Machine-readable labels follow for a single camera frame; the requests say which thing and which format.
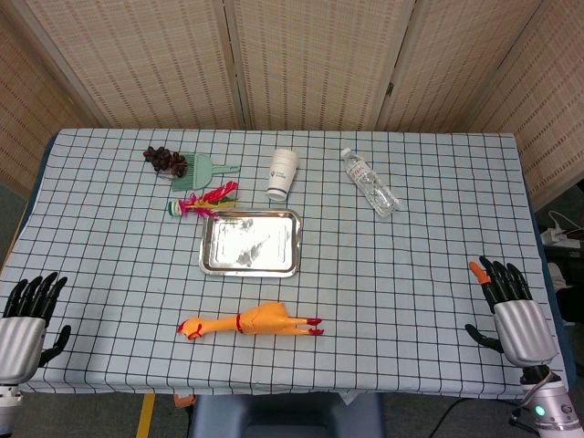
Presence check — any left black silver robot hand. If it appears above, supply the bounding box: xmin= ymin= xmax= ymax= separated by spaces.
xmin=0 ymin=272 xmax=72 ymax=384

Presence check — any green plastic comb brush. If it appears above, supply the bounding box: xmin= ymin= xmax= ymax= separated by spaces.
xmin=172 ymin=153 xmax=242 ymax=192

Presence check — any dark purple grape bunch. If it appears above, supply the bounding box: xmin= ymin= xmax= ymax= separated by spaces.
xmin=142 ymin=145 xmax=189 ymax=179

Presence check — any white paper cup stack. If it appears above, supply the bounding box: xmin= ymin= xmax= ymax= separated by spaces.
xmin=266 ymin=147 xmax=300 ymax=202

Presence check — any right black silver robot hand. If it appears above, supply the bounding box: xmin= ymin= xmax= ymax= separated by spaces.
xmin=464 ymin=255 xmax=560 ymax=369

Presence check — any orange rubber chicken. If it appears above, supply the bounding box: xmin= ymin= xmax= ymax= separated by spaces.
xmin=176 ymin=301 xmax=325 ymax=341

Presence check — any woven bamboo folding screen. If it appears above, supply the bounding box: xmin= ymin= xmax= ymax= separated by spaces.
xmin=0 ymin=0 xmax=584 ymax=212

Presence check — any colourful feather shuttlecock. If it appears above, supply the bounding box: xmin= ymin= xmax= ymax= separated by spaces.
xmin=167 ymin=181 xmax=240 ymax=219

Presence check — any blue checkered tablecloth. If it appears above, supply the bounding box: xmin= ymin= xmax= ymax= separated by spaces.
xmin=0 ymin=128 xmax=569 ymax=401

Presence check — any clear plastic water bottle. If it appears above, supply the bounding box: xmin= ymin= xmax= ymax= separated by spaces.
xmin=340 ymin=147 xmax=401 ymax=218

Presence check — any white power strip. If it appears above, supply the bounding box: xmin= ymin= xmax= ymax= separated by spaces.
xmin=540 ymin=227 xmax=584 ymax=250

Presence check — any stainless steel tray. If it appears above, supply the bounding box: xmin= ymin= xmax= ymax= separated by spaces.
xmin=199 ymin=208 xmax=303 ymax=277

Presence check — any black floor cable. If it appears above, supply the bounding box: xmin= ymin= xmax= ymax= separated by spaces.
xmin=428 ymin=399 xmax=466 ymax=438

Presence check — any blue chair seat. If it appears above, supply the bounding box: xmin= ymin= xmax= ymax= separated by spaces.
xmin=189 ymin=392 xmax=387 ymax=438

